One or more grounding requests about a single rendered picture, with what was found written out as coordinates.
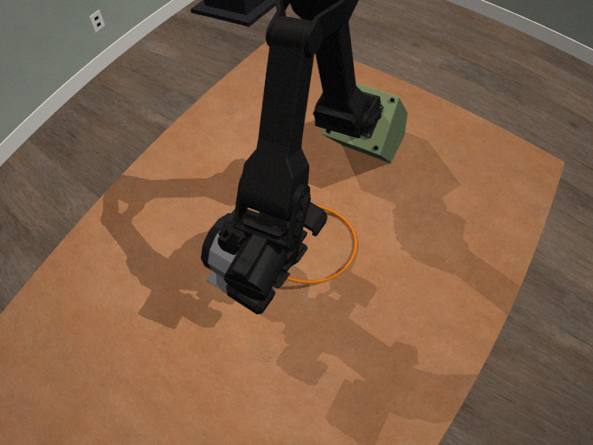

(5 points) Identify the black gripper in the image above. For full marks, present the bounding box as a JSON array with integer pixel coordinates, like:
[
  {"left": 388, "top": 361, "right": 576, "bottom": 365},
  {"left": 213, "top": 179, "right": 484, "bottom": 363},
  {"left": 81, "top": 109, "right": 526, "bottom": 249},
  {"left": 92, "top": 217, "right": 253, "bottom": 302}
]
[{"left": 226, "top": 202, "right": 327, "bottom": 315}]

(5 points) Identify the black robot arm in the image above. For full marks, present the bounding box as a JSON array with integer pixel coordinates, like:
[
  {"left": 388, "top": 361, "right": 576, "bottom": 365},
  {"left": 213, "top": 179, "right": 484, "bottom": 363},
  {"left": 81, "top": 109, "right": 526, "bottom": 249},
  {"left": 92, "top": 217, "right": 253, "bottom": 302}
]
[{"left": 218, "top": 0, "right": 383, "bottom": 301}]

